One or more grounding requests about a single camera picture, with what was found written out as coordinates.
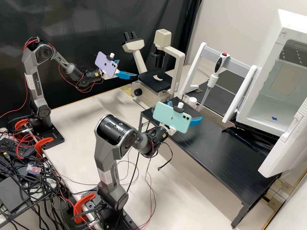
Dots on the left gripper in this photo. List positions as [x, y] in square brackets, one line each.
[117, 72]

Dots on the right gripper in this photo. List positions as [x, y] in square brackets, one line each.
[169, 130]

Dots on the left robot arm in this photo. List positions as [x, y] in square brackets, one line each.
[36, 81]

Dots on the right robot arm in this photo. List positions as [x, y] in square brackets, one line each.
[108, 148]

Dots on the white incubator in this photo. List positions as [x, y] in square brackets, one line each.
[266, 72]

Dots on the incubator door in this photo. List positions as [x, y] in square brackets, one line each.
[287, 148]

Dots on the cream microscope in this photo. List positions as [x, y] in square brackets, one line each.
[144, 94]

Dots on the black platform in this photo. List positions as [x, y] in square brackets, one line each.
[231, 76]
[220, 100]
[215, 153]

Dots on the white pipette stand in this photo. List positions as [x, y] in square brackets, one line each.
[194, 69]

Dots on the pipette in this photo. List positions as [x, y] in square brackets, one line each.
[221, 62]

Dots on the red clamp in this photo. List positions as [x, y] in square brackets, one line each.
[80, 206]
[20, 124]
[45, 141]

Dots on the black power adapter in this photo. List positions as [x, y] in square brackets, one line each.
[14, 146]

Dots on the right wrist camera phone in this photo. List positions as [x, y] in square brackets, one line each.
[168, 116]

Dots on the wrist camera phone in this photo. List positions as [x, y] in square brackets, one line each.
[105, 65]
[168, 116]

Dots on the left wrist camera phone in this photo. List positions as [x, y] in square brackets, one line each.
[105, 65]

